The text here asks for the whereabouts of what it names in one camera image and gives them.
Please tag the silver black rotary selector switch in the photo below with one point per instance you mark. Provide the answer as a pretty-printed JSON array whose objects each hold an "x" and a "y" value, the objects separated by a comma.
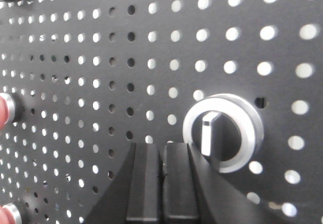
[{"x": 226, "y": 129}]

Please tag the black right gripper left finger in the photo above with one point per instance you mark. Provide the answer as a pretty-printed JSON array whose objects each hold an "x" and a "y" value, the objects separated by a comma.
[{"x": 135, "y": 193}]

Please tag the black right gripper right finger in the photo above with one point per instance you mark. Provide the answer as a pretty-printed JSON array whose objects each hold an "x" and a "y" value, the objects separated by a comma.
[{"x": 195, "y": 193}]

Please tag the lower red push button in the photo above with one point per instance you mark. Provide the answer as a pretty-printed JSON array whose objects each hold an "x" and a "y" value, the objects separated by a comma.
[{"x": 10, "y": 214}]

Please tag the black perforated pegboard panel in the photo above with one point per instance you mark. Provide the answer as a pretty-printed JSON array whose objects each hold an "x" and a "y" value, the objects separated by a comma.
[{"x": 95, "y": 76}]

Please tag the middle red push button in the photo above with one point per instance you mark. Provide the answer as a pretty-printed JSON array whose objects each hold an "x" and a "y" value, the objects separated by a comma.
[{"x": 11, "y": 108}]

